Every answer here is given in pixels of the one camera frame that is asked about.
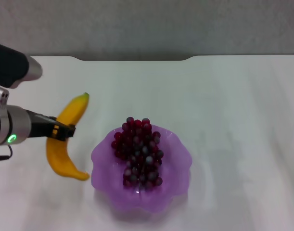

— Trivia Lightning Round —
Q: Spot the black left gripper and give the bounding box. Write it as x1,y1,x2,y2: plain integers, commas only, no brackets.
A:
25,109,77,141

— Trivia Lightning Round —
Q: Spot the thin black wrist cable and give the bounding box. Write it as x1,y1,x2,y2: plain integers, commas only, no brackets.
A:
0,144,14,162

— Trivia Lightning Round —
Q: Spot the purple translucent scalloped bowl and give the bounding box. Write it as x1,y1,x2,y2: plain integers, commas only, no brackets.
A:
90,123,193,214

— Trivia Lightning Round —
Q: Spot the dark red grape bunch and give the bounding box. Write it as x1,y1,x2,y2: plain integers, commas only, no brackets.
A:
111,116,165,190

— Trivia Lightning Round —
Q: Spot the yellow banana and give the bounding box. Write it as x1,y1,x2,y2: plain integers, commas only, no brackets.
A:
45,92,91,181

